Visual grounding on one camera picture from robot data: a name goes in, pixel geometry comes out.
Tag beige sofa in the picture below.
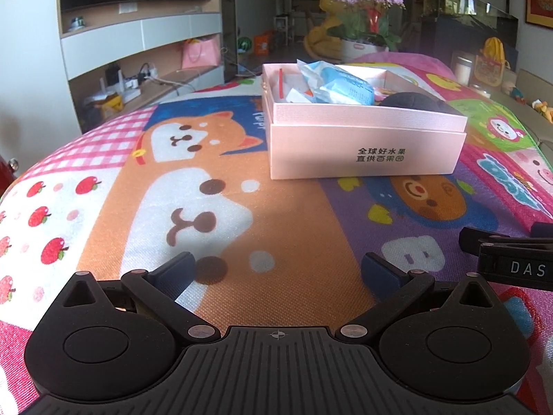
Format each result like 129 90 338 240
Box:
488 69 553 148

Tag blue and white wipes pack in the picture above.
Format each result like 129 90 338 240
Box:
301 61 375 105

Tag yellow backpack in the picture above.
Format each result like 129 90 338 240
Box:
481 37 510 67

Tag yellow mesh bag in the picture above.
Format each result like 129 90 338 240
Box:
473 54 506 89

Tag black plush cat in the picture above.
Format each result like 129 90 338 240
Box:
379 91 451 114

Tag orange paper bag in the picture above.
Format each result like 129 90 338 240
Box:
254 31 274 55

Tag white stool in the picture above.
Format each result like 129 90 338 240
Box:
274 15 294 44

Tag white cylindrical jar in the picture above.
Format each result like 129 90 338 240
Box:
452 51 474 85

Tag small orange toy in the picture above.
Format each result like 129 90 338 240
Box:
510 89 553 122

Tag pink gift bag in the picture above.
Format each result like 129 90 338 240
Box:
181 37 221 70

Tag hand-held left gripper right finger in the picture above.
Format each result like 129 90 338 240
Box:
339 251 497 342

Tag colourful cartoon play mat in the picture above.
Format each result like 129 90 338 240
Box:
0 52 553 415

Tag pale pink cardboard box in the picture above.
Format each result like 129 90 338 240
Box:
261 63 469 181

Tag white and wood shelf cabinet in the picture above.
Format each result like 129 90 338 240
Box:
59 0 225 109

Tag small yellow box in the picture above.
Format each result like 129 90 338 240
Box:
100 94 125 115

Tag large yellow plush toy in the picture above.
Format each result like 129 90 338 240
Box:
303 0 346 59

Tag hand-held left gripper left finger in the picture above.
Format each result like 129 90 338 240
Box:
60 251 221 342

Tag dark cabinet with fish tank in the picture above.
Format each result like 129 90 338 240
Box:
421 0 519 83

